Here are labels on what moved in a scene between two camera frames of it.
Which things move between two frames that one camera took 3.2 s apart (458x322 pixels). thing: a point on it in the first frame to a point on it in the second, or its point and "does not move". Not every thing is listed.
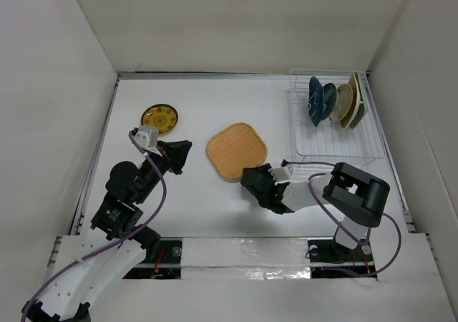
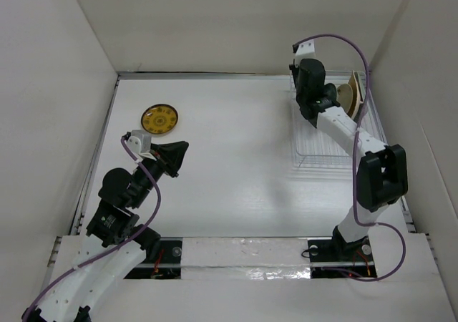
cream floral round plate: x=343 y=103 does not move
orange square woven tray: x=235 y=147 to x=295 y=72
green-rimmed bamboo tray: x=356 y=104 does not move
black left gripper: x=177 y=151 does not move
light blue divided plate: x=362 y=85 does not move
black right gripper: x=263 y=169 to x=298 y=64
